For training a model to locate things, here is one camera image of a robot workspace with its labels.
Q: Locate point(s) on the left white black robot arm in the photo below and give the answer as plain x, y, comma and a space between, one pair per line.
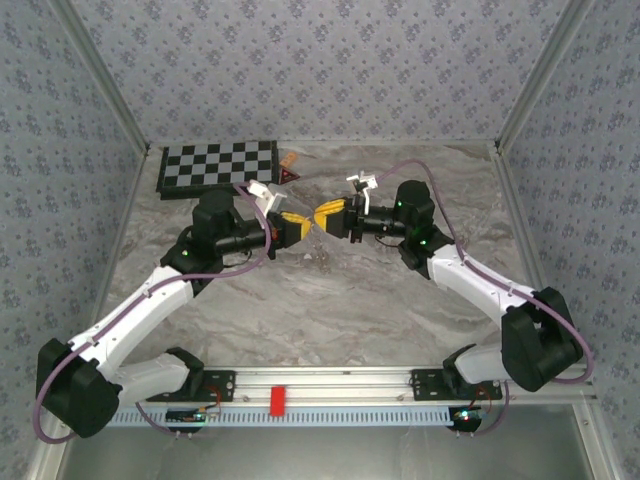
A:
140, 305

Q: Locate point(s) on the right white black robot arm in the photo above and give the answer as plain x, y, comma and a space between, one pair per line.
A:
480, 285

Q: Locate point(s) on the red key tag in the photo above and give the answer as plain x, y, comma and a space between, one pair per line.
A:
289, 176

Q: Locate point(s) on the black grey chessboard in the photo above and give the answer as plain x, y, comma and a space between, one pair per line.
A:
210, 162

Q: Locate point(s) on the red block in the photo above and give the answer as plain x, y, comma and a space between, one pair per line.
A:
278, 400

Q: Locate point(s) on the small circuit board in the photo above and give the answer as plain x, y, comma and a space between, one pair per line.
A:
467, 415
190, 415

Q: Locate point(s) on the grey metal shelf panel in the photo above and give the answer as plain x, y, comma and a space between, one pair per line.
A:
325, 450

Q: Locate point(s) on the aluminium side frame rail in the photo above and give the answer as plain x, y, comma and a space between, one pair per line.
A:
524, 220
124, 217

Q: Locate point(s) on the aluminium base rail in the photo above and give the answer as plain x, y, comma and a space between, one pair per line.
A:
325, 380

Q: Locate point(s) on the aluminium corner post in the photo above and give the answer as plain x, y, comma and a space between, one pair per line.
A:
539, 75
110, 85

